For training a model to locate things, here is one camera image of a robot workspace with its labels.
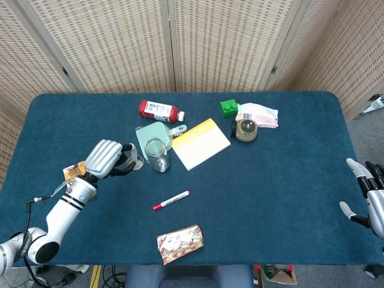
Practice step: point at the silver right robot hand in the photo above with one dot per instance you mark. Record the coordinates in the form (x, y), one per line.
(376, 210)

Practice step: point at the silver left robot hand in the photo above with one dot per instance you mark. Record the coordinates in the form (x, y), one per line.
(103, 157)

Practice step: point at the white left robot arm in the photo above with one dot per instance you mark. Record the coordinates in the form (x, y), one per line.
(66, 210)

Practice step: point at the clear glass jar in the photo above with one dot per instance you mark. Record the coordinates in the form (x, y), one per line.
(162, 165)

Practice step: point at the orange snack packet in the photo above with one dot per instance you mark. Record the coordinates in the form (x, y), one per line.
(73, 171)

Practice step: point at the black caster wheel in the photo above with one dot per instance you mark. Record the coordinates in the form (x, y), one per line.
(372, 271)

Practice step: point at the red drink bottle white cap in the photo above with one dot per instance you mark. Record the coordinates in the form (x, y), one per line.
(156, 111)

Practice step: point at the red whiteboard marker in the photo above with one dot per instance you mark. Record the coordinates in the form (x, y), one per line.
(172, 200)

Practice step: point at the metal screen hinge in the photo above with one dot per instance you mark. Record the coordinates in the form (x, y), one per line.
(273, 70)
(64, 71)

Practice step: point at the yellow and white notepad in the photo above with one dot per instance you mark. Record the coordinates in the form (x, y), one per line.
(201, 147)

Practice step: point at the white tripod stand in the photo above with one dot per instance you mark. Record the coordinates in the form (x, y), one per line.
(375, 105)

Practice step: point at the blue carpet table cover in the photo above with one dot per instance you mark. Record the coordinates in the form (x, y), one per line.
(270, 180)

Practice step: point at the woven folding screen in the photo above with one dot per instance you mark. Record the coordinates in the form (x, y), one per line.
(120, 45)

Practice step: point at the red white snack bag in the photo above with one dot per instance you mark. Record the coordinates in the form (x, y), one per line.
(180, 243)

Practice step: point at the open cardboard box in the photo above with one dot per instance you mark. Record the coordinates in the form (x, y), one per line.
(282, 277)

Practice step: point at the green toy building block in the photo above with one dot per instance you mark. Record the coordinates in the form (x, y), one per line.
(228, 108)

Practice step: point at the round seed jar black lid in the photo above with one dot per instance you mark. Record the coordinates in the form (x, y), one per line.
(246, 132)

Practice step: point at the pink and white packet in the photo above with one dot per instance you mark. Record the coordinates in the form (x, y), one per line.
(264, 118)

